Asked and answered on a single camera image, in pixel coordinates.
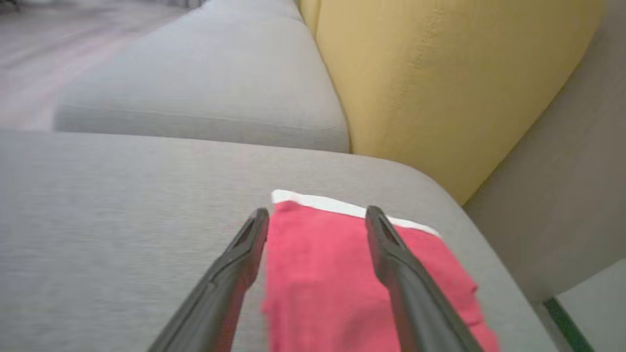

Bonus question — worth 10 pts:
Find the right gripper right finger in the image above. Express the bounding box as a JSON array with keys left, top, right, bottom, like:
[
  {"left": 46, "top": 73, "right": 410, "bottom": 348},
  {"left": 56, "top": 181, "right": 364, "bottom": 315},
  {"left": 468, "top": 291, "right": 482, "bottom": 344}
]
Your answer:
[{"left": 364, "top": 205, "right": 485, "bottom": 352}]

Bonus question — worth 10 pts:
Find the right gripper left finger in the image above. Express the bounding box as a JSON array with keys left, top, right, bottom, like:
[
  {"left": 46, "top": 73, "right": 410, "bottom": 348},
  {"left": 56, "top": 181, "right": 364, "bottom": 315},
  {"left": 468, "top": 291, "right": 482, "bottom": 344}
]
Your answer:
[{"left": 147, "top": 208, "right": 270, "bottom": 352}]

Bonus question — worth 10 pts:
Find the red basketball jersey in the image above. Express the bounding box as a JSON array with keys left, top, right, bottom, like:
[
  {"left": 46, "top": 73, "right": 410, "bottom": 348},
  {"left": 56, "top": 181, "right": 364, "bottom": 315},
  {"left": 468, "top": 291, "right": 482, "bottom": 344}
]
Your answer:
[{"left": 262, "top": 189, "right": 500, "bottom": 352}]

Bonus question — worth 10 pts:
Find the large grey sofa seat cushion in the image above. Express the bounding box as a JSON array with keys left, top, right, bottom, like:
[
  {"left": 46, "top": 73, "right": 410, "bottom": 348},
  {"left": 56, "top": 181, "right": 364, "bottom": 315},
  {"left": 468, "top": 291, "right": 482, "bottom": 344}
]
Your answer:
[{"left": 0, "top": 130, "right": 558, "bottom": 352}]

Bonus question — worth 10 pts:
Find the dark green strip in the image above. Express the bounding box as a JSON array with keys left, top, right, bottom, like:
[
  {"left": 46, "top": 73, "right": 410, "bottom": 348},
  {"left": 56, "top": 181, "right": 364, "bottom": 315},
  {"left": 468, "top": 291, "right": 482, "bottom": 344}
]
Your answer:
[{"left": 543, "top": 297, "right": 595, "bottom": 352}]

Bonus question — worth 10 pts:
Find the small grey sofa seat cushion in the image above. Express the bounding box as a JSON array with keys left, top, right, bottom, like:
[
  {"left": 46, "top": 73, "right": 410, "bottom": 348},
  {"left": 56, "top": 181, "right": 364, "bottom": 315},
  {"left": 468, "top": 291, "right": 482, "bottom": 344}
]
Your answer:
[{"left": 53, "top": 0, "right": 351, "bottom": 153}]

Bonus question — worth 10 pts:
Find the yellow sofa back cushion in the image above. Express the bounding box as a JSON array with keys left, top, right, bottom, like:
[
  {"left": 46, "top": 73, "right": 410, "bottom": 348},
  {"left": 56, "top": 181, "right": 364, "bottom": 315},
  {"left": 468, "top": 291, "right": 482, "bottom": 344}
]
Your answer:
[{"left": 297, "top": 0, "right": 607, "bottom": 206}]

